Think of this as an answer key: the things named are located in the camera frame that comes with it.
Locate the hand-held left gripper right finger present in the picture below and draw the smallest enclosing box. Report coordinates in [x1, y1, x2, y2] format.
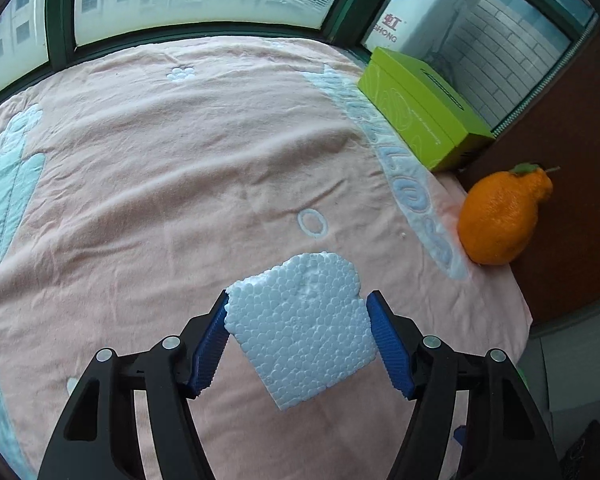
[366, 290, 563, 480]

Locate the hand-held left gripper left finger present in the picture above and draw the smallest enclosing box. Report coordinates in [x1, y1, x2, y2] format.
[37, 291, 231, 480]

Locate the white foam piece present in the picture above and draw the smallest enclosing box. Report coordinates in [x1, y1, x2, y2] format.
[225, 251, 378, 412]

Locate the orange citrus fruit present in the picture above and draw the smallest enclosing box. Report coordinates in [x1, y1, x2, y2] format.
[457, 162, 561, 266]

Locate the pink printed blanket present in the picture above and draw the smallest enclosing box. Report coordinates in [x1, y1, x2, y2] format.
[0, 37, 533, 480]

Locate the green cardboard box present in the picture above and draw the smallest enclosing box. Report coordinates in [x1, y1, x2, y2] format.
[357, 46, 496, 172]

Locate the white air conditioner unit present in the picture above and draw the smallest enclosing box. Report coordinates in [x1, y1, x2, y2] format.
[362, 0, 486, 56]

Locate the grey corrugated hose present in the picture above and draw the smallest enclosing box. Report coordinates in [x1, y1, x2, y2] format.
[495, 7, 598, 133]

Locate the dark green window frame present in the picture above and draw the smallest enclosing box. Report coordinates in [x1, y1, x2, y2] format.
[0, 0, 600, 116]

